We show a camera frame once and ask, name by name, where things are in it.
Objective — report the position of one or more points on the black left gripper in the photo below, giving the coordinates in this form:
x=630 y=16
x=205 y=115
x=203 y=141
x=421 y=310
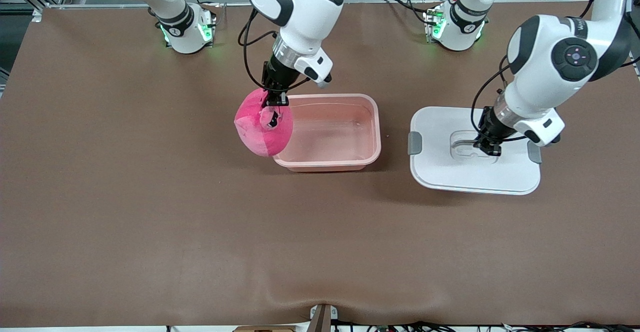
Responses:
x=491 y=128

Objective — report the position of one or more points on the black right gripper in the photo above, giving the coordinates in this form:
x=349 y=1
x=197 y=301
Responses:
x=276 y=76

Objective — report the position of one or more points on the pink plush toy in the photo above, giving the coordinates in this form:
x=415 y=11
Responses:
x=260 y=132

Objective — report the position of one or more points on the white box lid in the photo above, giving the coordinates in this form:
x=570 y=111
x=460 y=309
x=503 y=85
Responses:
x=450 y=172

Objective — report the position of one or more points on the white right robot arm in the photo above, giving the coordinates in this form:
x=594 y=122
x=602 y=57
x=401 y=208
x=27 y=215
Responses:
x=300 y=2

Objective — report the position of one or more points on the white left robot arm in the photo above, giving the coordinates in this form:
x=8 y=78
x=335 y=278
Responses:
x=540 y=62

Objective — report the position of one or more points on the pink plastic box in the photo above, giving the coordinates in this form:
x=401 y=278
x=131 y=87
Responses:
x=330 y=132

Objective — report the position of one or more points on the brown table mat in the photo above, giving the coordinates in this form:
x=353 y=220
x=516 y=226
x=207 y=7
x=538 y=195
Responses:
x=320 y=247

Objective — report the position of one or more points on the brown cardboard piece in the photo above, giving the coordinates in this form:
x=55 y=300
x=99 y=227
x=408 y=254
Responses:
x=265 y=329

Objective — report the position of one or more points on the metal table edge bracket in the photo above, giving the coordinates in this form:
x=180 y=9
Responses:
x=322 y=319

